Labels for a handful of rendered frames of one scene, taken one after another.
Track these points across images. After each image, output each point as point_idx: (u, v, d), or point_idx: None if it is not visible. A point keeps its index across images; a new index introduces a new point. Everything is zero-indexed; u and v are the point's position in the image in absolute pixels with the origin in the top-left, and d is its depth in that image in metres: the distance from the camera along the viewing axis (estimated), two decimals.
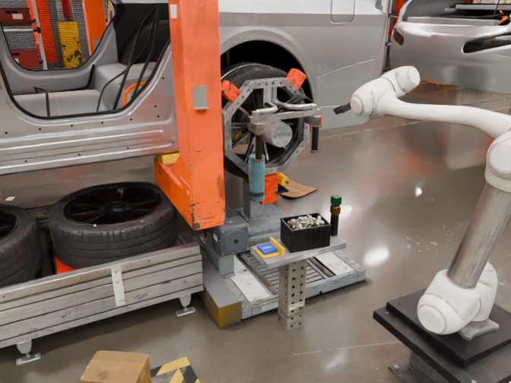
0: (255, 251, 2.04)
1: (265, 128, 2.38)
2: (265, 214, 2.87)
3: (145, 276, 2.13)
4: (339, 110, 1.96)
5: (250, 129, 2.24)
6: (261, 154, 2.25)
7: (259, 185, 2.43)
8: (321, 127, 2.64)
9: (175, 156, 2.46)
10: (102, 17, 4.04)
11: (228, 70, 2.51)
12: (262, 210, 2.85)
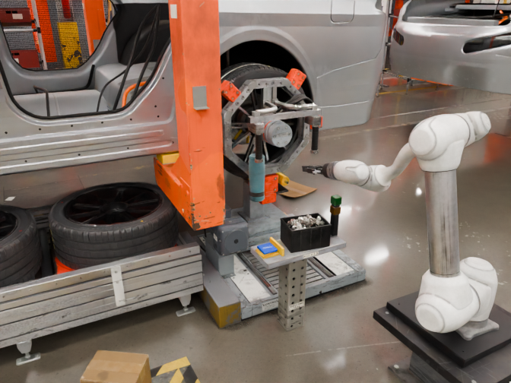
0: (255, 251, 2.04)
1: (265, 128, 2.38)
2: (265, 214, 2.87)
3: (145, 276, 2.13)
4: None
5: (250, 129, 2.24)
6: (261, 154, 2.25)
7: (259, 185, 2.43)
8: (321, 127, 2.64)
9: (175, 156, 2.46)
10: (102, 17, 4.04)
11: (228, 70, 2.51)
12: (262, 210, 2.85)
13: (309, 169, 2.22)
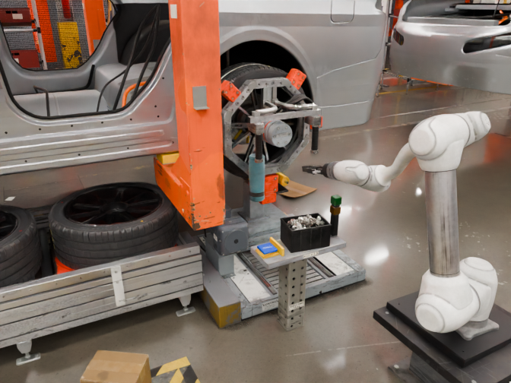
0: (255, 251, 2.04)
1: (265, 128, 2.38)
2: (265, 214, 2.87)
3: (145, 276, 2.13)
4: None
5: (250, 129, 2.24)
6: (261, 154, 2.25)
7: (259, 185, 2.43)
8: (321, 127, 2.64)
9: (175, 156, 2.46)
10: (102, 17, 4.04)
11: (228, 70, 2.51)
12: (262, 210, 2.85)
13: (309, 169, 2.22)
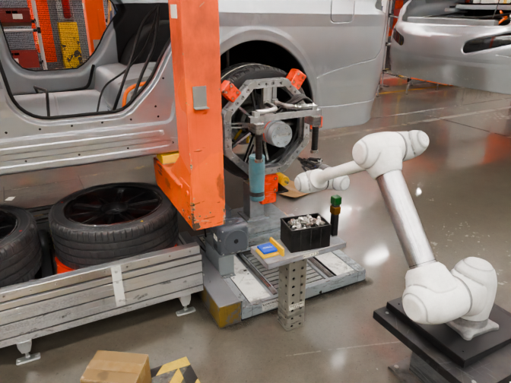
0: (255, 251, 2.04)
1: (265, 128, 2.38)
2: (265, 214, 2.87)
3: (145, 276, 2.13)
4: (301, 163, 2.62)
5: (250, 129, 2.24)
6: (261, 154, 2.25)
7: (259, 185, 2.43)
8: (321, 127, 2.64)
9: (175, 156, 2.46)
10: (102, 17, 4.04)
11: (228, 70, 2.51)
12: (262, 210, 2.85)
13: (315, 159, 2.57)
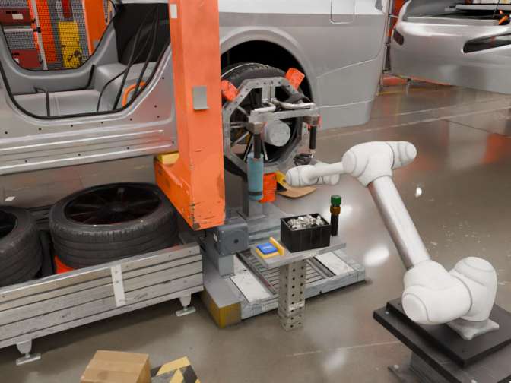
0: (255, 251, 2.04)
1: (263, 127, 2.40)
2: (264, 213, 2.89)
3: (145, 276, 2.13)
4: (293, 159, 2.69)
5: (249, 128, 2.26)
6: (259, 153, 2.27)
7: (258, 184, 2.44)
8: (318, 126, 2.65)
9: (175, 156, 2.46)
10: (102, 17, 4.04)
11: (226, 69, 2.52)
12: (261, 210, 2.86)
13: (307, 155, 2.64)
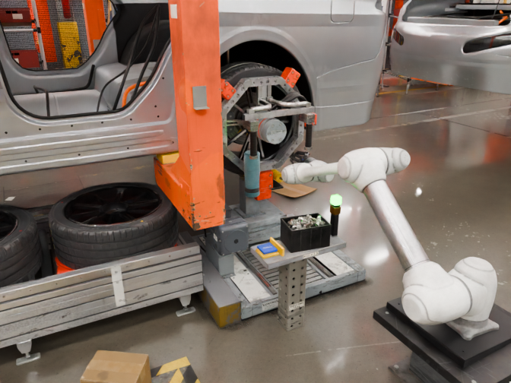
0: (255, 251, 2.04)
1: (259, 125, 2.44)
2: (261, 210, 2.92)
3: (145, 276, 2.13)
4: (290, 157, 2.73)
5: (245, 126, 2.29)
6: (255, 151, 2.30)
7: (254, 182, 2.48)
8: (315, 125, 2.69)
9: (175, 156, 2.46)
10: (102, 17, 4.04)
11: (224, 68, 2.56)
12: (258, 207, 2.90)
13: (303, 153, 2.68)
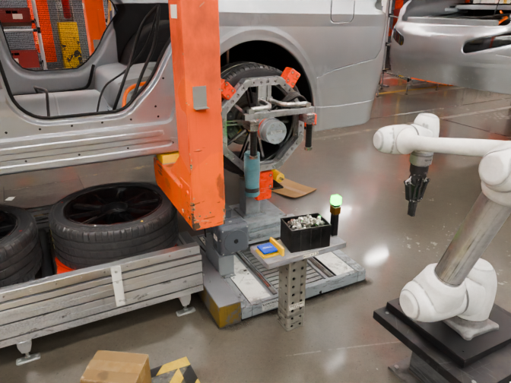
0: (255, 251, 2.04)
1: (259, 125, 2.44)
2: (261, 210, 2.92)
3: (145, 276, 2.13)
4: (409, 205, 1.93)
5: (245, 126, 2.29)
6: (255, 151, 2.30)
7: (254, 182, 2.48)
8: (315, 125, 2.69)
9: (175, 156, 2.46)
10: (102, 17, 4.04)
11: (224, 68, 2.56)
12: (258, 207, 2.90)
13: (425, 189, 1.92)
